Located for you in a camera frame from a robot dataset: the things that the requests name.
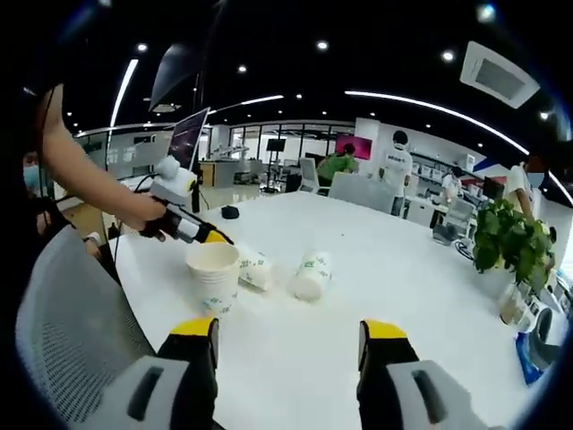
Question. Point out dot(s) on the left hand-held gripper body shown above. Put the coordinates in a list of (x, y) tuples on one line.
[(177, 186)]

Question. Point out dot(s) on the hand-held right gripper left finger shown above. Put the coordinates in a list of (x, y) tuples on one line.
[(161, 389)]

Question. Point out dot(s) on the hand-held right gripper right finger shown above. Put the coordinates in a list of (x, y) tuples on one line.
[(389, 385)]

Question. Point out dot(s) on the person's left hand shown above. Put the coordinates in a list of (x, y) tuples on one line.
[(152, 219)]

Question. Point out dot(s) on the black laptop stand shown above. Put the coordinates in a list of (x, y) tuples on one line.
[(195, 201)]

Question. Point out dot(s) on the small black object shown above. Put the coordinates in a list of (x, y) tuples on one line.
[(230, 212)]

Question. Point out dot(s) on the white laptop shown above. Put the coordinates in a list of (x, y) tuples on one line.
[(188, 134)]

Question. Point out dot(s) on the white table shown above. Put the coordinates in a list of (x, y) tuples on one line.
[(380, 277)]

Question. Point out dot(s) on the black screen on stand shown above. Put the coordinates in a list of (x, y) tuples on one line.
[(276, 144)]

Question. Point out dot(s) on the dark hanging ceiling panel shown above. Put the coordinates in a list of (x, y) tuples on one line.
[(174, 74)]

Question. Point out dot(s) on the linear ceiling light strip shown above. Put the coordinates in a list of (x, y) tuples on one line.
[(127, 85), (362, 94), (264, 99)]

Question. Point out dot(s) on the grey mesh office chair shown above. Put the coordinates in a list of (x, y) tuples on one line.
[(76, 313)]

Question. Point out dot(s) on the white office chair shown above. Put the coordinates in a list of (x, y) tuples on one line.
[(308, 172)]

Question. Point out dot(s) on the blue packet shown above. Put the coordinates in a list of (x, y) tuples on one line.
[(526, 363)]

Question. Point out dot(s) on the light grey office chair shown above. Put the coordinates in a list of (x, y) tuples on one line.
[(362, 192)]

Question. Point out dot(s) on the grey curved holder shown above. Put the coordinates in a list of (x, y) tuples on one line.
[(544, 349)]

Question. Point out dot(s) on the grey desk device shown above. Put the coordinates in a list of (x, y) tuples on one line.
[(445, 234)]

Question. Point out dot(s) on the pink monitor screen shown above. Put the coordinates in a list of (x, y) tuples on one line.
[(358, 145)]

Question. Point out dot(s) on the white office desk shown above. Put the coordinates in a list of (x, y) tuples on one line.
[(418, 210)]

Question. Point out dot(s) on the green plant in glass vase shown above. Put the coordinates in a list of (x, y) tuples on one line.
[(506, 237)]

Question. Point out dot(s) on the round ceiling downlights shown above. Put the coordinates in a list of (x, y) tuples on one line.
[(322, 45)]

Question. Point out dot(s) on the white storage shelf with boxes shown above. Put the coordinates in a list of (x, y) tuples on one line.
[(425, 168)]

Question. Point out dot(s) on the white ceiling air vent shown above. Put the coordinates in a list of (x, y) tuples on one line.
[(499, 74)]

